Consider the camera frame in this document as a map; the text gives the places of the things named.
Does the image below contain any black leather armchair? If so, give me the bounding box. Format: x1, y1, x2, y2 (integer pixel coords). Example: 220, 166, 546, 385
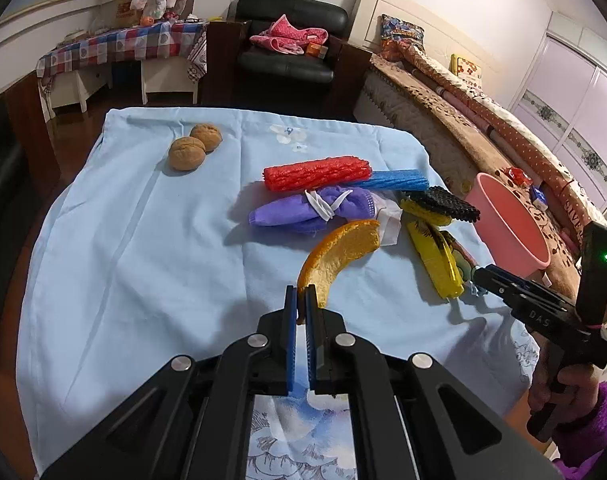
200, 0, 371, 120

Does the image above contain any plaid cloth covered table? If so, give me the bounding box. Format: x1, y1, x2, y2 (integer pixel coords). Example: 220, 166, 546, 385
36, 21, 207, 120

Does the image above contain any purple cloth bundle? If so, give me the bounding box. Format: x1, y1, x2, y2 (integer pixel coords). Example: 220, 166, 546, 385
248, 185, 376, 234

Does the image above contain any clear plastic bag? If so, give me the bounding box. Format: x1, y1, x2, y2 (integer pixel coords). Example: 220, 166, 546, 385
371, 191, 402, 247

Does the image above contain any yellow red patterned pillow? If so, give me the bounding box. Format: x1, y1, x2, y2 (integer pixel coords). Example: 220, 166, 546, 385
450, 53, 482, 90

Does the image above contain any pink clothing on armchair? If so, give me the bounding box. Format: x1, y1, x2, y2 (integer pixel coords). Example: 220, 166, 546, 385
249, 14, 329, 55

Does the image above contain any white bed headboard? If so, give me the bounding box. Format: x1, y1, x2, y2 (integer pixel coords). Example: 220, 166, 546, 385
347, 0, 500, 91

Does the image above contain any walnut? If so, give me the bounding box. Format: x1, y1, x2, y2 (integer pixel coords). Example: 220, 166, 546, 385
191, 124, 222, 153
168, 136, 206, 171

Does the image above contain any red foam net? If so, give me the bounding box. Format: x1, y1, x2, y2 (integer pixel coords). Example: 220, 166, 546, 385
262, 156, 373, 193

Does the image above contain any red plastic wrapper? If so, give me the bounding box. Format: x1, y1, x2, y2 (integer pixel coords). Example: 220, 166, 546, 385
502, 167, 532, 188

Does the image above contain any lilac wardrobe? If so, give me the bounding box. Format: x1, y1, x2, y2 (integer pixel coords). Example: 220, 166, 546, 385
513, 13, 607, 219

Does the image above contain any light blue table cloth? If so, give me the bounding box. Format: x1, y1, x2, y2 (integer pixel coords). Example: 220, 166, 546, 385
16, 107, 539, 479

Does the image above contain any rear walnut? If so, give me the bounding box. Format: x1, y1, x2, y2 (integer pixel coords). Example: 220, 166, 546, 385
191, 124, 222, 153

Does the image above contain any pink plastic trash bucket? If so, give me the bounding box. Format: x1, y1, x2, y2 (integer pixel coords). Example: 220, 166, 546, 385
466, 172, 551, 278

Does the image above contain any blue patterned pillow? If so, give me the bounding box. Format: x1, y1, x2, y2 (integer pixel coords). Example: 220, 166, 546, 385
379, 14, 425, 50

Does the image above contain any blue foam net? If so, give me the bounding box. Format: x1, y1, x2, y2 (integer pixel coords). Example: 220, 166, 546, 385
351, 169, 429, 192

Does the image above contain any person's right hand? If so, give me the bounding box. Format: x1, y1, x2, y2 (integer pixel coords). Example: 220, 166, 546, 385
528, 340, 602, 422

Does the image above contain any cartoon paper wrapper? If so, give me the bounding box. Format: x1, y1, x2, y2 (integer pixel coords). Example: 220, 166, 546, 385
441, 231, 486, 297

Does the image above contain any blue tissue pack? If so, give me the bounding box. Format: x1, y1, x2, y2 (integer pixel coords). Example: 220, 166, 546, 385
529, 185, 549, 212

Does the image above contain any bed with brown blanket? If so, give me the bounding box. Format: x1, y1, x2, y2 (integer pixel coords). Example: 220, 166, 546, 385
354, 55, 593, 298

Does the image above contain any black foam net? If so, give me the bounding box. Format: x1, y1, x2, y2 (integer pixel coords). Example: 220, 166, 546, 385
407, 186, 480, 223

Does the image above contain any front walnut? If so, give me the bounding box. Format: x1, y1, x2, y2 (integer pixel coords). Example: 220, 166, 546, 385
168, 136, 206, 171

